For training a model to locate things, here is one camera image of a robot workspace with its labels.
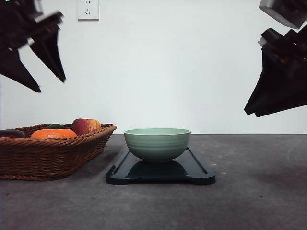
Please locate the dark rectangular tray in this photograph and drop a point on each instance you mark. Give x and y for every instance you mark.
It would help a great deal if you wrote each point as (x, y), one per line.
(185, 168)

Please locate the orange tangerine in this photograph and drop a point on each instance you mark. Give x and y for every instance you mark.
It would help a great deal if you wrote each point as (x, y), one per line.
(53, 133)

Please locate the dark green avocado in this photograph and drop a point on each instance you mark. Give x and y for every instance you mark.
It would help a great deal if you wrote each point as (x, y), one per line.
(55, 126)

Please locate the white wall socket left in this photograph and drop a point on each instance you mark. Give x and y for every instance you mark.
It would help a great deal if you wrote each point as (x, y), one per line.
(88, 11)

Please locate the green ceramic bowl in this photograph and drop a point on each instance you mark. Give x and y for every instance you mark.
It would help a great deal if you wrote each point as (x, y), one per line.
(157, 144)

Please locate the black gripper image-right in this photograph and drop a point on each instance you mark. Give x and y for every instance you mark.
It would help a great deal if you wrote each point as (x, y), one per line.
(283, 82)

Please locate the red yellow apple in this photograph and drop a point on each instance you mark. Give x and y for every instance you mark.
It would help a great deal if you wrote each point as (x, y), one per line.
(85, 125)

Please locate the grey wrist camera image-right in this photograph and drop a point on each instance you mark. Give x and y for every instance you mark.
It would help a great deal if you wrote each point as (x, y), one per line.
(292, 13)

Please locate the dark purple fruit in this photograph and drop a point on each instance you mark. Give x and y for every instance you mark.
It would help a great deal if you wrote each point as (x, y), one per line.
(12, 133)

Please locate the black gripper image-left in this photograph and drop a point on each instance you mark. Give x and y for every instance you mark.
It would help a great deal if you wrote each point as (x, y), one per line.
(22, 22)

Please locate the brown wicker basket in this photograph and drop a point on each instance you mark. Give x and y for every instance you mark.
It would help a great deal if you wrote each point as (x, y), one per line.
(41, 159)

